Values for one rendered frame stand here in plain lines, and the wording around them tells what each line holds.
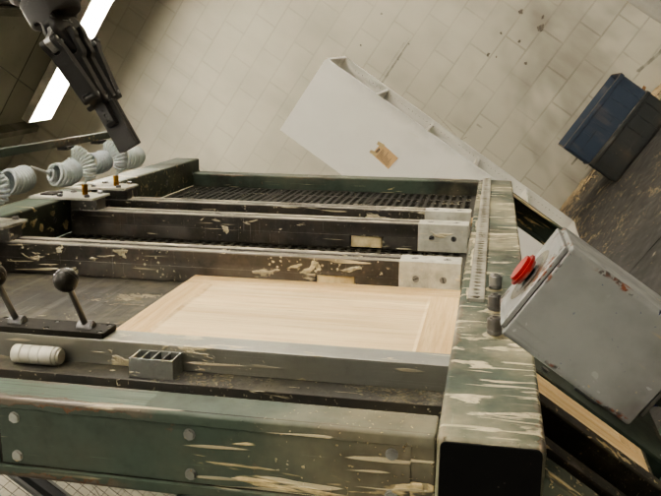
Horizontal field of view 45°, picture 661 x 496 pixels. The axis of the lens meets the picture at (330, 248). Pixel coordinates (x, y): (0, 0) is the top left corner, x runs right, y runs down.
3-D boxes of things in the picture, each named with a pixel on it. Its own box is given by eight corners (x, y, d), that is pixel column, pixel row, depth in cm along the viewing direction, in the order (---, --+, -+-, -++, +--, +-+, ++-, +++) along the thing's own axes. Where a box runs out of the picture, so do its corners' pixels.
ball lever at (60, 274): (94, 341, 126) (68, 279, 117) (72, 340, 127) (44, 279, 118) (103, 323, 129) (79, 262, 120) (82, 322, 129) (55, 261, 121)
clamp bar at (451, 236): (466, 255, 199) (471, 157, 193) (31, 233, 221) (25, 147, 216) (468, 246, 208) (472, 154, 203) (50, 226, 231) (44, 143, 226)
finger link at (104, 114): (100, 90, 111) (90, 91, 108) (119, 122, 111) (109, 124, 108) (92, 95, 111) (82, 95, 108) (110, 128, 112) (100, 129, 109)
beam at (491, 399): (541, 538, 89) (548, 448, 87) (433, 527, 92) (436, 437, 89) (510, 209, 300) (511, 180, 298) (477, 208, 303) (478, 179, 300)
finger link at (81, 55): (74, 25, 110) (69, 24, 108) (114, 97, 110) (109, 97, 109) (52, 38, 111) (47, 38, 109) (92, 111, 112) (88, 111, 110)
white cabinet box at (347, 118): (580, 241, 520) (326, 57, 528) (524, 308, 539) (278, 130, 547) (574, 221, 578) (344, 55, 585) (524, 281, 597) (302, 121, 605)
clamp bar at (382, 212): (469, 239, 217) (473, 151, 212) (66, 221, 240) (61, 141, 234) (470, 232, 226) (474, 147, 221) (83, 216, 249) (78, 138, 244)
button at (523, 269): (547, 268, 87) (530, 257, 87) (523, 296, 88) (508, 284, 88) (544, 260, 91) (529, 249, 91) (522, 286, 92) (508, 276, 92)
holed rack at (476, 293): (484, 302, 141) (484, 299, 141) (467, 301, 142) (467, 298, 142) (491, 179, 299) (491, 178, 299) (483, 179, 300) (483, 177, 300)
